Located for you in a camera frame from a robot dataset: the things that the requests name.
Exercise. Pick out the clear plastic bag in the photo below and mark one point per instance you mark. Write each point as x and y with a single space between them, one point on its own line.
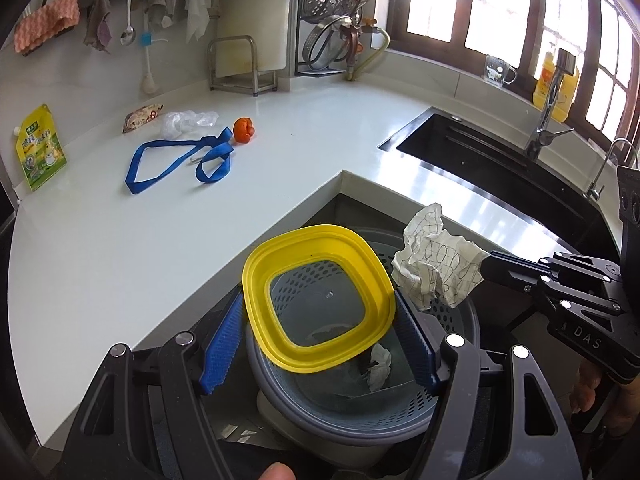
182 122

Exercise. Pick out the pink sponge cloth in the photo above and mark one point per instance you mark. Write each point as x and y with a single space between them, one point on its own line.
45 22

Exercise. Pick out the printed glass mug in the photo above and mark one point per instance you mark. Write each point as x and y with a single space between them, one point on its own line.
496 70

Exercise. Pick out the chrome kitchen faucet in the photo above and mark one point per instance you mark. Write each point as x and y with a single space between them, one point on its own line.
542 120

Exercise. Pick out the yellow detergent bottle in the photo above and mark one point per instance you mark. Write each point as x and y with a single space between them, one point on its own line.
545 85

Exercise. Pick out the black lid rack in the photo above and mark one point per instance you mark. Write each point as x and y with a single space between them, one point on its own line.
320 71

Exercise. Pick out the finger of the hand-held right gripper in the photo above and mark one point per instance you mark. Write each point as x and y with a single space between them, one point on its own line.
575 267
550 292

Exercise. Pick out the yellow green spout pouch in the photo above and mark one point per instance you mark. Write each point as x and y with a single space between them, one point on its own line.
42 155

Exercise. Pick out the person's left hand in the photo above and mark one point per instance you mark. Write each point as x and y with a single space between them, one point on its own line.
279 472

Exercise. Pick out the white bottle brush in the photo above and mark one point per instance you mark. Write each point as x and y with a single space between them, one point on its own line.
148 82

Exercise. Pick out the white cutting board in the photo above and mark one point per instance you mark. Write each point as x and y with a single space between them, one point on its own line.
255 15

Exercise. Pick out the grey rag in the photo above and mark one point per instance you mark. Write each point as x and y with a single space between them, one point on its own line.
92 22
160 5

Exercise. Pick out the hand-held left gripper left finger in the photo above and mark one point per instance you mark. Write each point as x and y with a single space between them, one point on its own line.
220 350

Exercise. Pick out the person's right hand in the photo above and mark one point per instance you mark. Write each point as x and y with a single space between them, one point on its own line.
585 390

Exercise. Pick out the brown snack wrapper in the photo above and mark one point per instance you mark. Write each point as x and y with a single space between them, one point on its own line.
142 117

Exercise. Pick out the grey colander basket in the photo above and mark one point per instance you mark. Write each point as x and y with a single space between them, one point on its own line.
360 410

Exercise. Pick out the small orange fruit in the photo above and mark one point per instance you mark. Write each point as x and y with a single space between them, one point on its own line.
244 130

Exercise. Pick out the purple cloth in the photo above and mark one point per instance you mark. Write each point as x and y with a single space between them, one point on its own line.
105 35

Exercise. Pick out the steel ladle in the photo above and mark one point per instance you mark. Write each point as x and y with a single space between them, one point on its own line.
127 35

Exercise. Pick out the small chrome faucet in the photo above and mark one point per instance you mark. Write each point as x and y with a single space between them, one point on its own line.
597 180

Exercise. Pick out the white cloth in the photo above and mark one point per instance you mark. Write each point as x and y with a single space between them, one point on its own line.
197 10

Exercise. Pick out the black kitchen sink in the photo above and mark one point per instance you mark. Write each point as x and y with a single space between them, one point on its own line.
500 170

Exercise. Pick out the metal cutting board rack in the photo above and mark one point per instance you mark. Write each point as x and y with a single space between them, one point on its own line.
240 82

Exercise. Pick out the glass pot lid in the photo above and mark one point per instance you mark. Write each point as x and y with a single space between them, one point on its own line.
325 45

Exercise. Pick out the white tissue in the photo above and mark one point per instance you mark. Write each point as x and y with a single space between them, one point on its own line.
380 367

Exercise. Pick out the checked paper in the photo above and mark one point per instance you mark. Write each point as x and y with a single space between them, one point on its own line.
440 255

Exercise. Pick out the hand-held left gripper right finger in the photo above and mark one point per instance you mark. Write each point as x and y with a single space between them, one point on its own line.
417 350

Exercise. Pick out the brown framed window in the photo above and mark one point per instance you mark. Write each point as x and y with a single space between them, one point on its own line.
450 0

